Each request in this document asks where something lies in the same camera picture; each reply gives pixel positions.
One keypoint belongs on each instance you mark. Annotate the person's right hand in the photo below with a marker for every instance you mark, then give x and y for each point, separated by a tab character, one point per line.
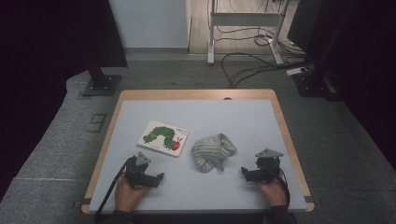
275	193

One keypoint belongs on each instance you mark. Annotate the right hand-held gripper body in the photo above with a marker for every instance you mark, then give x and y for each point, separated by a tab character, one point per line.
268	166

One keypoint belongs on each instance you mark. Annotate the white partition board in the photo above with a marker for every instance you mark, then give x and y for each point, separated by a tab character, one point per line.
149	21

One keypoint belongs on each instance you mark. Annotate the wooden table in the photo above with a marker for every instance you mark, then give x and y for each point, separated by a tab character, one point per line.
186	94

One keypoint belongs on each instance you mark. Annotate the black tape piece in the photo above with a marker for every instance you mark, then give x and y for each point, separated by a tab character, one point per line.
83	202
311	199

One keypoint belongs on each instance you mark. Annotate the black stand with square base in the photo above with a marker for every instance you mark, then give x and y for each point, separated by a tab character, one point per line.
314	82
102	84

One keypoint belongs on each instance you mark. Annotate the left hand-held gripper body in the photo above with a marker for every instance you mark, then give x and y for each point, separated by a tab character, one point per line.
137	174

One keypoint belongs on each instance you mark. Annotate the white caterpillar picture book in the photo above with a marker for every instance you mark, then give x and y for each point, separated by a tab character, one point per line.
163	138

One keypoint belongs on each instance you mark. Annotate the grey striped fluffy towel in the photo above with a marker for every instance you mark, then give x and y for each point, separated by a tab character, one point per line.
210	152

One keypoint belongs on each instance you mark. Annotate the white metal desk frame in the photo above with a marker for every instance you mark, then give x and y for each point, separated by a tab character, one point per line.
246	19

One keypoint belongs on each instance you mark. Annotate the white power strip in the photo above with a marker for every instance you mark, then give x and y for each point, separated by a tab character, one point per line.
295	71

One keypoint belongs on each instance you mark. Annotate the black curtain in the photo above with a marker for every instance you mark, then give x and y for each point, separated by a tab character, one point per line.
46	62
367	62

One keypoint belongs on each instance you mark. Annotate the grey floor socket plate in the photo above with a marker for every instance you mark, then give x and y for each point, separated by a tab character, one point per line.
97	119

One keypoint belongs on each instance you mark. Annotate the person's left hand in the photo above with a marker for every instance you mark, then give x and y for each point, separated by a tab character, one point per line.
126	197

